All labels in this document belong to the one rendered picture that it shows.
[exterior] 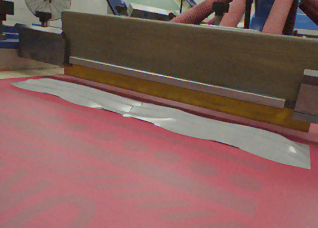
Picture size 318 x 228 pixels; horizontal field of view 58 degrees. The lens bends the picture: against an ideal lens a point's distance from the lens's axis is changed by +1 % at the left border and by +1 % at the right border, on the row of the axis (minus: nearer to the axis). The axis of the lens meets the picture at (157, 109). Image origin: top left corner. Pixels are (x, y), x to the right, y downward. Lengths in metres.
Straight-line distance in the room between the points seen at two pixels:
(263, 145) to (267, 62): 0.10
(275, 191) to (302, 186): 0.03
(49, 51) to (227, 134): 0.30
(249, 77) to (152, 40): 0.13
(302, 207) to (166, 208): 0.08
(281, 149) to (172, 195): 0.14
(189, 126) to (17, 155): 0.16
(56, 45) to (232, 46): 0.26
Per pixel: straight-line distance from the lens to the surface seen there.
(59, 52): 0.46
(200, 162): 0.22
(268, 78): 0.34
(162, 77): 0.36
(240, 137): 0.28
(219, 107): 0.36
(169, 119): 0.29
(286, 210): 0.19
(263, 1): 1.19
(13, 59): 0.52
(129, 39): 0.40
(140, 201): 0.16
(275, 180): 0.23
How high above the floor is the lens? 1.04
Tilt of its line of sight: 15 degrees down
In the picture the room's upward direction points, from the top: 8 degrees clockwise
